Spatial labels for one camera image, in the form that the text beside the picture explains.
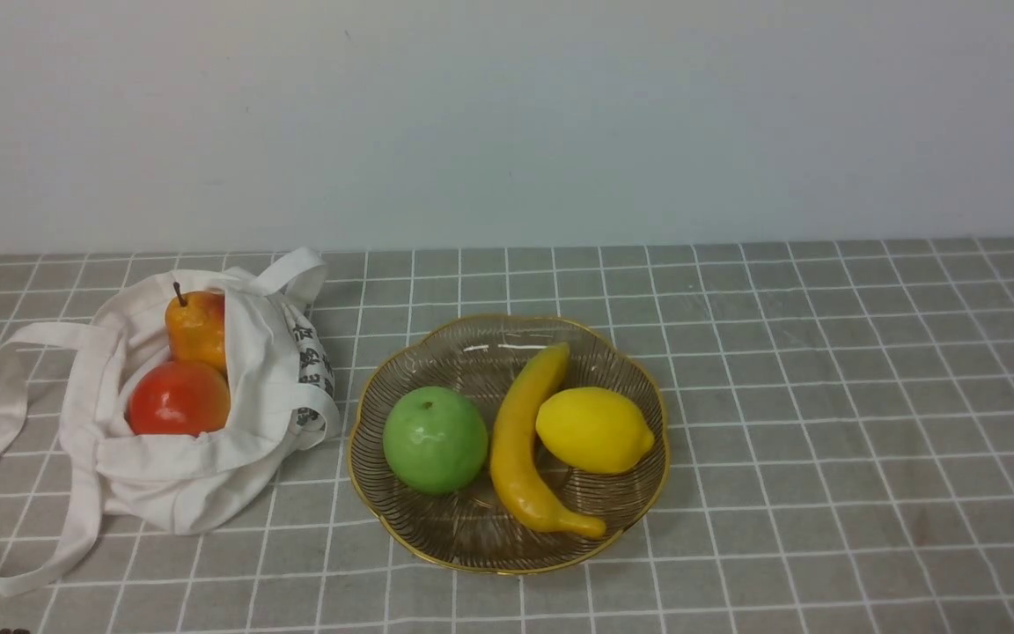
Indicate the red orange apple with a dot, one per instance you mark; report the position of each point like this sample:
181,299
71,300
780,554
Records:
179,398

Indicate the white cloth tote bag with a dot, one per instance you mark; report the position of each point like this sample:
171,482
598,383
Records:
281,388

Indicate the yellow lemon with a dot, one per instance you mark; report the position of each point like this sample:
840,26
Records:
595,430

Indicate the green apple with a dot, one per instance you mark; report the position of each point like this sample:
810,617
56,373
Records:
435,440

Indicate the yellow banana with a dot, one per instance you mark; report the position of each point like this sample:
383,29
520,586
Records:
512,466

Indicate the orange yellow pear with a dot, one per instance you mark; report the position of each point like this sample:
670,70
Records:
195,327

